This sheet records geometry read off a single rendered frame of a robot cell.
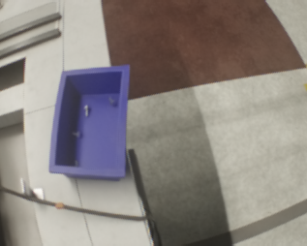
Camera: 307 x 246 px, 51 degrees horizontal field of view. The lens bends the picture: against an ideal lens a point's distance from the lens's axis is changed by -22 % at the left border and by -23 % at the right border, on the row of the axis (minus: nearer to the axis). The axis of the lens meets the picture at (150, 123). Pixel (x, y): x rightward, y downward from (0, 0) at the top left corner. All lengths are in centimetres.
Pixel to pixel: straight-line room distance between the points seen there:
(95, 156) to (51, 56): 32
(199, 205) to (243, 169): 26
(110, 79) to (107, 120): 8
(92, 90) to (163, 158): 89
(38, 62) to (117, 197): 42
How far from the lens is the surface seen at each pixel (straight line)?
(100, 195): 77
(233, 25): 219
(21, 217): 88
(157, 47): 200
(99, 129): 82
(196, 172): 167
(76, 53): 96
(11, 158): 94
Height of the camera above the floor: 156
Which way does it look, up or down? 62 degrees down
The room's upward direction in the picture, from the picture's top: 6 degrees counter-clockwise
